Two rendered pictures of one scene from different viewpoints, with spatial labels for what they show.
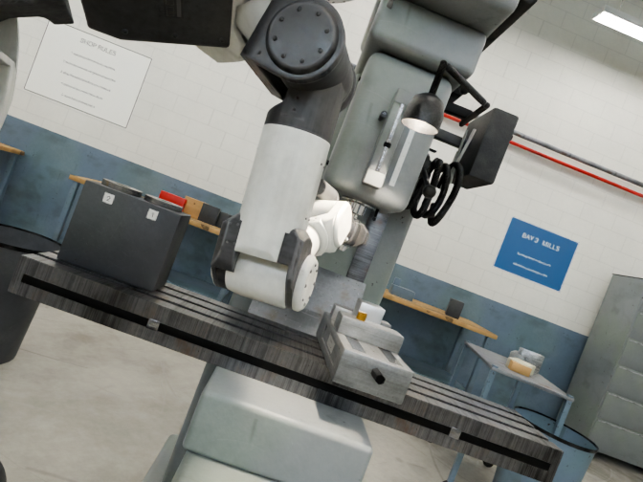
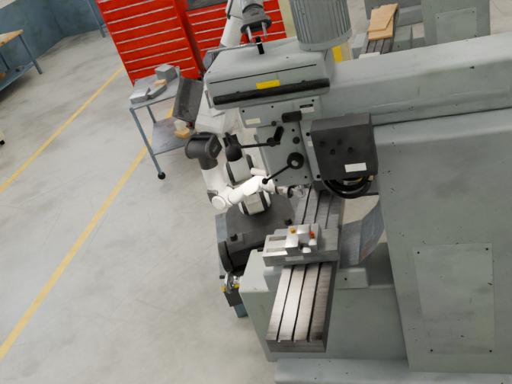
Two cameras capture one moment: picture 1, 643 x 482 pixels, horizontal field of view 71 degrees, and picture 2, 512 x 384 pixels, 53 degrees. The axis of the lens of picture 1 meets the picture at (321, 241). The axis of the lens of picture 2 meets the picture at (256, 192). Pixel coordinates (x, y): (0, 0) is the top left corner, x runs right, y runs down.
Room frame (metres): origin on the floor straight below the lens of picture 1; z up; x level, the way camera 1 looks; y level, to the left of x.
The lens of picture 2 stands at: (1.78, -1.88, 2.55)
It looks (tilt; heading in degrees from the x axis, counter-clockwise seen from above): 33 degrees down; 117
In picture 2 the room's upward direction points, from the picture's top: 19 degrees counter-clockwise
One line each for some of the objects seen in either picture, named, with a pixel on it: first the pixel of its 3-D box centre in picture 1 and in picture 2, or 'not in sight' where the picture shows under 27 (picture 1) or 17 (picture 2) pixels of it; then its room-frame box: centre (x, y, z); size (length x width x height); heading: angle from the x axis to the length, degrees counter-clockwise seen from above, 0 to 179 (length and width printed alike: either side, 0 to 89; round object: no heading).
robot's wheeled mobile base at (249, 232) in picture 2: not in sight; (257, 211); (0.49, 0.61, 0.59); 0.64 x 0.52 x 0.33; 113
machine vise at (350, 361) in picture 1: (360, 342); (301, 244); (1.05, -0.17, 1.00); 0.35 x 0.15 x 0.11; 7
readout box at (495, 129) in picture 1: (481, 151); (344, 148); (1.39, -0.36, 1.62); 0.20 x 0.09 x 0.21; 4
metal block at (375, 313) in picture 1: (366, 316); (304, 233); (1.08, -0.17, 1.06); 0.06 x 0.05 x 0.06; 97
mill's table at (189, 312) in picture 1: (297, 359); (314, 241); (1.07, -0.05, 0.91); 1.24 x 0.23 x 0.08; 94
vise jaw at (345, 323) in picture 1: (367, 331); (293, 238); (1.03, -0.17, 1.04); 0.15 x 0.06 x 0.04; 97
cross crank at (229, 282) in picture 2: not in sight; (235, 282); (0.57, -0.08, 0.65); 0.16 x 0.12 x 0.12; 4
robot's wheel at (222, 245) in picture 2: not in sight; (225, 256); (0.34, 0.28, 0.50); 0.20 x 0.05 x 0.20; 113
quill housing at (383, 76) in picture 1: (382, 139); (288, 144); (1.08, -0.05, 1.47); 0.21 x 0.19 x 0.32; 94
